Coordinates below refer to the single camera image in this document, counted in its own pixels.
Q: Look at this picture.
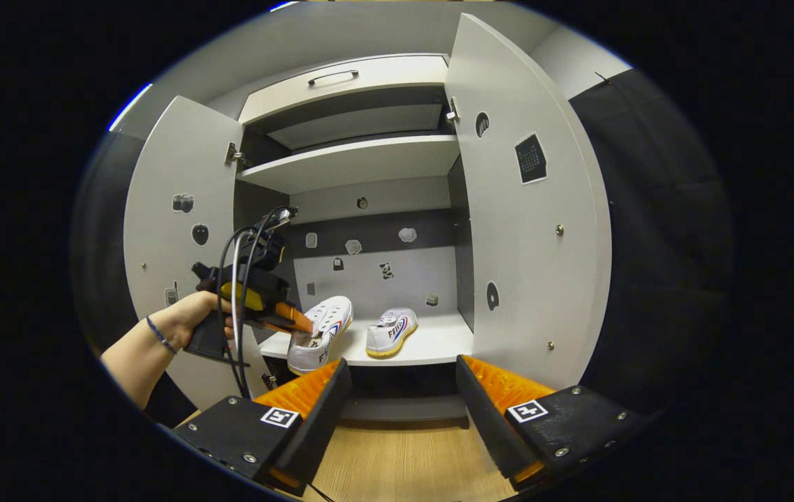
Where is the left hand-held gripper cable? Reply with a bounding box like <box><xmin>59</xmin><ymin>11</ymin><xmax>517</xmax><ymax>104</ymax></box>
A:
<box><xmin>217</xmin><ymin>206</ymin><xmax>300</xmax><ymax>402</ymax></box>

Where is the white door with camera sticker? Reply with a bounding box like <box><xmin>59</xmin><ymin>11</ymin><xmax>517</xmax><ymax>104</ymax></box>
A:
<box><xmin>123</xmin><ymin>96</ymin><xmax>265</xmax><ymax>412</ymax></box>

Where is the white cabinet drawer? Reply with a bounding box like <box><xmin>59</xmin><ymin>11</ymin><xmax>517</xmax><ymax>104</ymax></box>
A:
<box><xmin>238</xmin><ymin>54</ymin><xmax>450</xmax><ymax>126</ymax></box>

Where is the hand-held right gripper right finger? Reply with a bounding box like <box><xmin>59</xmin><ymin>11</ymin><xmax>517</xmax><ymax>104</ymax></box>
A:
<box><xmin>455</xmin><ymin>354</ymin><xmax>648</xmax><ymax>489</ymax></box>

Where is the black drawer handle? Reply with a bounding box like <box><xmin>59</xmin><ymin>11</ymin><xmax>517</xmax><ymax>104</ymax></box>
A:
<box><xmin>307</xmin><ymin>70</ymin><xmax>360</xmax><ymax>86</ymax></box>

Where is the white shoe cabinet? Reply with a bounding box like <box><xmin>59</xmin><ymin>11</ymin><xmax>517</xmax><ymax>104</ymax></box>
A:
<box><xmin>233</xmin><ymin>54</ymin><xmax>478</xmax><ymax>423</ymax></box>

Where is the white canvas shoe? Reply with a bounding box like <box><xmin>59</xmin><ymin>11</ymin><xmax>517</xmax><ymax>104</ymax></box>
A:
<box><xmin>288</xmin><ymin>296</ymin><xmax>353</xmax><ymax>376</ymax></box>
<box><xmin>366</xmin><ymin>308</ymin><xmax>418</xmax><ymax>358</ymax></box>

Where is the black backdrop cloth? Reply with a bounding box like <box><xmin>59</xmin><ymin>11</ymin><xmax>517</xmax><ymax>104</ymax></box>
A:
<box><xmin>567</xmin><ymin>68</ymin><xmax>732</xmax><ymax>419</ymax></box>

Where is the white cabinet shelf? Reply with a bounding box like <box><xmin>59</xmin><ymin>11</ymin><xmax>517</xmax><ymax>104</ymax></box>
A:
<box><xmin>236</xmin><ymin>135</ymin><xmax>461</xmax><ymax>195</ymax></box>
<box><xmin>257</xmin><ymin>312</ymin><xmax>475</xmax><ymax>367</ymax></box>

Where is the white door with cat sticker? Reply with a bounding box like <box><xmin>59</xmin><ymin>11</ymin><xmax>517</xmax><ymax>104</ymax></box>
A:
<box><xmin>443</xmin><ymin>13</ymin><xmax>612</xmax><ymax>391</ymax></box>

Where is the blue wrist bracelet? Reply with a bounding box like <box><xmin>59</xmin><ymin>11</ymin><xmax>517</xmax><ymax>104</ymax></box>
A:
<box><xmin>146</xmin><ymin>315</ymin><xmax>178</xmax><ymax>355</ymax></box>

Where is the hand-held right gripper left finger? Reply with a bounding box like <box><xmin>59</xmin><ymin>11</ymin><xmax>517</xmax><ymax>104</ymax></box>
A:
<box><xmin>174</xmin><ymin>358</ymin><xmax>353</xmax><ymax>492</ymax></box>

